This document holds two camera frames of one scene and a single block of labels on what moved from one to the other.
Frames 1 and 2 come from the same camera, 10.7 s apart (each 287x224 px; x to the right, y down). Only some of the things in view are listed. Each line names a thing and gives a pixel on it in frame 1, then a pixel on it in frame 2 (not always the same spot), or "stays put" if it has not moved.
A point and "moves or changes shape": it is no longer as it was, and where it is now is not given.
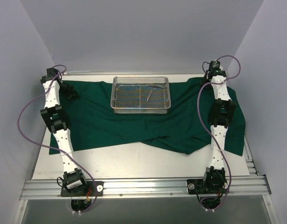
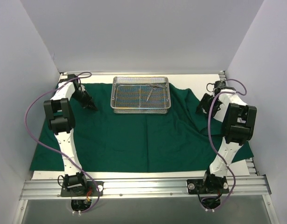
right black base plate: x=204 y=186 stays put
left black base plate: x=94 y=188 stays put
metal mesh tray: x=140 y=95 stays put
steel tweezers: x=151 y=91 stays put
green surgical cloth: x=94 y=124 moves or changes shape
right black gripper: x=204 y=79 to x=206 y=104
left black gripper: x=69 y=91 to x=85 y=100
